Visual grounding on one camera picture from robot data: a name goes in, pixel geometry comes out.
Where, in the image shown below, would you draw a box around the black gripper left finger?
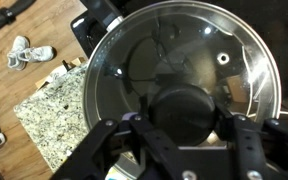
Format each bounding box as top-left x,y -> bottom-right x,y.
49,94 -> 198,180

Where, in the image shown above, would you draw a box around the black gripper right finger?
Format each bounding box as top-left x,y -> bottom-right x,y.
213,99 -> 288,180

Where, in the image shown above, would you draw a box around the glass lid with black knob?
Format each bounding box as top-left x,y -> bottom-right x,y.
83,0 -> 282,176

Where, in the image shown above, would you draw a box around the tan cardboard pieces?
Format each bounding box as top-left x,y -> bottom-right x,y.
34,56 -> 87,90

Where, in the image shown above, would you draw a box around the white sneaker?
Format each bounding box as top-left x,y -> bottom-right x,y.
6,35 -> 31,71
18,45 -> 56,64

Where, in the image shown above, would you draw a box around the black stand leg with strap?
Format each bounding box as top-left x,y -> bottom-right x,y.
0,0 -> 37,38

